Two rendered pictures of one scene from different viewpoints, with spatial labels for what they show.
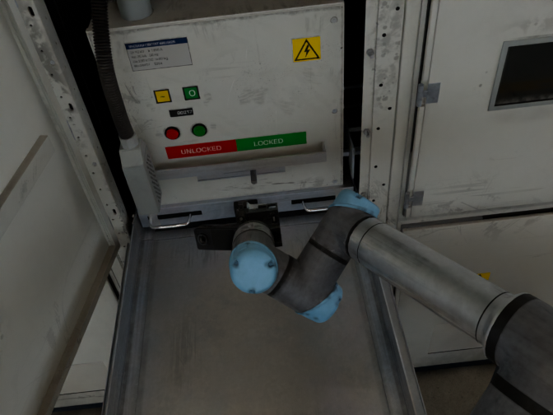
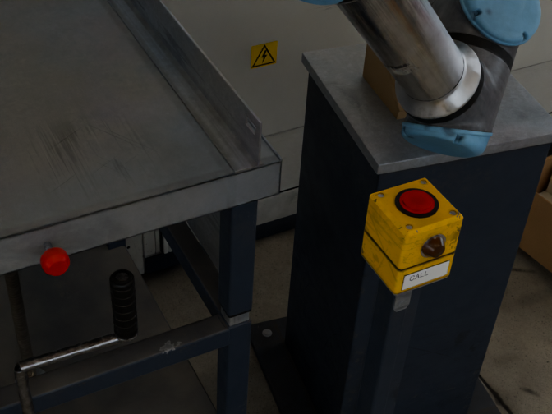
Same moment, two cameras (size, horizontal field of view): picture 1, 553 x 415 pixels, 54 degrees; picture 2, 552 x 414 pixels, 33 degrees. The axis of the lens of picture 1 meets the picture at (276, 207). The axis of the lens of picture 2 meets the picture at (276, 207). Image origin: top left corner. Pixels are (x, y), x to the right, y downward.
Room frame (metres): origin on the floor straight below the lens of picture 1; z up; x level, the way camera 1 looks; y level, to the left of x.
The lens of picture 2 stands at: (-0.54, 0.24, 1.58)
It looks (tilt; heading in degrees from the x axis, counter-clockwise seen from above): 41 degrees down; 330
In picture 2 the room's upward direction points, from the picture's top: 4 degrees clockwise
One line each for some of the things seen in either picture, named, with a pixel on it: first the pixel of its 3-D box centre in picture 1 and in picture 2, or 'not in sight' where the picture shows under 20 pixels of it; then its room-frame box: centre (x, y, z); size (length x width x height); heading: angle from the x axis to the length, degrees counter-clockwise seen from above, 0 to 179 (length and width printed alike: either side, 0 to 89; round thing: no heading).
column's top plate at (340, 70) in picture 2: not in sight; (426, 94); (0.44, -0.60, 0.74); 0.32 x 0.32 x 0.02; 82
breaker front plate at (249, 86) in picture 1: (232, 123); not in sight; (0.98, 0.07, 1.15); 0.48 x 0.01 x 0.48; 90
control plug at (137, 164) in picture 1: (141, 174); not in sight; (0.92, 0.28, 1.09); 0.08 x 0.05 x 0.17; 0
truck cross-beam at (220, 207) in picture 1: (246, 200); not in sight; (1.00, 0.07, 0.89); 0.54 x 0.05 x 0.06; 90
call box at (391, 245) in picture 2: not in sight; (410, 235); (0.08, -0.30, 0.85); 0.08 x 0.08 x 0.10; 0
